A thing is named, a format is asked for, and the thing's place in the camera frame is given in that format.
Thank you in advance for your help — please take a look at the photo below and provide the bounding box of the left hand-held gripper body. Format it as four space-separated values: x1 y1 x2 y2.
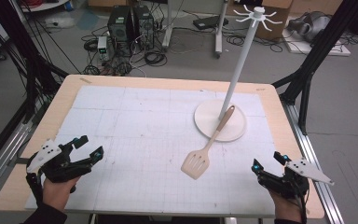
25 138 95 185

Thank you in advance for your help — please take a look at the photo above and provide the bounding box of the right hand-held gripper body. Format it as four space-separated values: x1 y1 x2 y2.
258 158 336 200

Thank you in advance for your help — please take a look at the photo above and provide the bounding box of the beige slotted spatula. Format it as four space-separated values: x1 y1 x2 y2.
180 105 236 181

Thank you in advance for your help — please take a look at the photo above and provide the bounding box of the white utensil rack with hooks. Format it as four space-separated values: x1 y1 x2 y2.
193 4 284 143

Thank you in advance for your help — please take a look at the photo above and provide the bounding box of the person's left hand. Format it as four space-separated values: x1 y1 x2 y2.
42 175 82 213

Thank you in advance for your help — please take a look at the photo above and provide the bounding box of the person's right hand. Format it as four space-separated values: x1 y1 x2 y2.
268 189 304 224

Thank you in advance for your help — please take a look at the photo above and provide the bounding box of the white grid mat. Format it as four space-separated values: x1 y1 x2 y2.
24 84 277 217

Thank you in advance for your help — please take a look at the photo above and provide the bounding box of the small bench power supply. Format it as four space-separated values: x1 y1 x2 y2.
96 35 111 63

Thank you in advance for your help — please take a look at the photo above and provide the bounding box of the white flat board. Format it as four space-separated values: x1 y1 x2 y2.
282 28 352 58

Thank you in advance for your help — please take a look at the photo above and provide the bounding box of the black computer tower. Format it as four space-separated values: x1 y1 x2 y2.
131 4 156 51
106 5 135 51

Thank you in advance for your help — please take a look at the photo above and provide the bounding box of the grey and black bag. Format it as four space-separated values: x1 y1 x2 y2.
286 10 333 44

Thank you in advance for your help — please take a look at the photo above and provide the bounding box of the cardboard box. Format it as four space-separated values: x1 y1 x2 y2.
253 0 295 42

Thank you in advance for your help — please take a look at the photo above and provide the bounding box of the round white table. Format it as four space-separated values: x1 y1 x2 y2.
19 0 72 14

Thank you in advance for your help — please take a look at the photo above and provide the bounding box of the white stand leg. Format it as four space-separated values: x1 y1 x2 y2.
213 0 230 60
161 0 175 51

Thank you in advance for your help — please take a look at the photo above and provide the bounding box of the flat black box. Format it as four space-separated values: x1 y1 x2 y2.
192 14 230 32

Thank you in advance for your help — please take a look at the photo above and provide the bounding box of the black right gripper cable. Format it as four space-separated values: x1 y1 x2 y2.
296 183 310 224

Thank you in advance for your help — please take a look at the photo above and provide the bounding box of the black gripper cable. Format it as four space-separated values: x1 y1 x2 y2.
25 172 45 207
296 183 310 224

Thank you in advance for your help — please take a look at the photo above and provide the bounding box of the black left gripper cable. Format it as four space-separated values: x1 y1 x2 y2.
25 172 45 207

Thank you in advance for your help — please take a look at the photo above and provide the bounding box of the aluminium rail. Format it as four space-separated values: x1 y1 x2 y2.
280 100 345 224
0 99 43 204

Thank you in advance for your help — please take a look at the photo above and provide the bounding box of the black coiled cable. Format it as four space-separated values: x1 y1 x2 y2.
143 49 169 67
83 38 100 53

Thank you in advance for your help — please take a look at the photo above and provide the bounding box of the black metal frame stand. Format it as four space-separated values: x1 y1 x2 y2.
0 0 71 124
271 0 358 136

